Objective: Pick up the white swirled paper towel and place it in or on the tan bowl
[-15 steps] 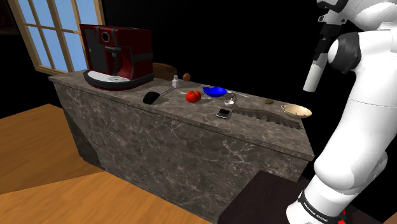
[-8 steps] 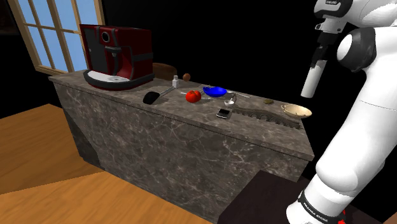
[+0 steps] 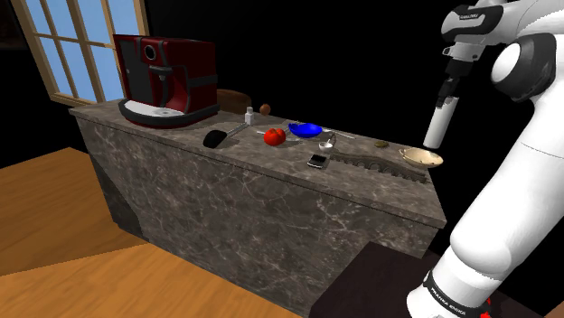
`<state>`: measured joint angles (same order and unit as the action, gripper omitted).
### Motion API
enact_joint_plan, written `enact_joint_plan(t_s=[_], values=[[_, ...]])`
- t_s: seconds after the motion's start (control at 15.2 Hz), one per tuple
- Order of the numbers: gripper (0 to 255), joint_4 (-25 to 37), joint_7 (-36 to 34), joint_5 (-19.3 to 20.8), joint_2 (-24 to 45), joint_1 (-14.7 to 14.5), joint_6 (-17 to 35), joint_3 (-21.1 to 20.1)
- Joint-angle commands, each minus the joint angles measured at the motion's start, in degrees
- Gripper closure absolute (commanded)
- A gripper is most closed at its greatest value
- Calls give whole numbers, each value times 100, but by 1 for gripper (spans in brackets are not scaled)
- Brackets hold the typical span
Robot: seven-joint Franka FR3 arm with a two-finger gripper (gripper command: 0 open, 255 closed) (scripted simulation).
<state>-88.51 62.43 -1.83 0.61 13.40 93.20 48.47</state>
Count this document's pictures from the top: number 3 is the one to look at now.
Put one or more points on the silver knife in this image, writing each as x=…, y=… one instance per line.
x=341, y=134

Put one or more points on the brown wooden chair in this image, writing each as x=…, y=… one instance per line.
x=231, y=100

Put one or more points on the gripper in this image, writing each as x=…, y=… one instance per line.
x=453, y=70

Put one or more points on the small white bottle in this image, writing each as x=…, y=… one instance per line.
x=249, y=117

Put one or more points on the blue bowl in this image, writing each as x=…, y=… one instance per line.
x=305, y=130

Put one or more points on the beige bowl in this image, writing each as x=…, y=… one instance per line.
x=421, y=157

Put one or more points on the dark marble kitchen counter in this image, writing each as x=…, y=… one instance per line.
x=246, y=211

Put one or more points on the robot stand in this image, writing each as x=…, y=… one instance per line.
x=374, y=282

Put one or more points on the olive green disc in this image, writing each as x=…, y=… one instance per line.
x=381, y=144

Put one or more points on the red coffee machine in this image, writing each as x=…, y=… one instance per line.
x=176, y=70

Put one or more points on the wooden framed window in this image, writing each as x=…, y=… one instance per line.
x=81, y=48

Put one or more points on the white cylinder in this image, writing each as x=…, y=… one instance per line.
x=437, y=125

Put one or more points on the brown ball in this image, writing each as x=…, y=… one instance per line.
x=265, y=109

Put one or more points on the red tomato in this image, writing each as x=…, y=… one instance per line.
x=274, y=137

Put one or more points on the black and silver phone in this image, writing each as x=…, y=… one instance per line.
x=318, y=160

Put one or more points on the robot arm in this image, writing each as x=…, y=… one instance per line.
x=520, y=185

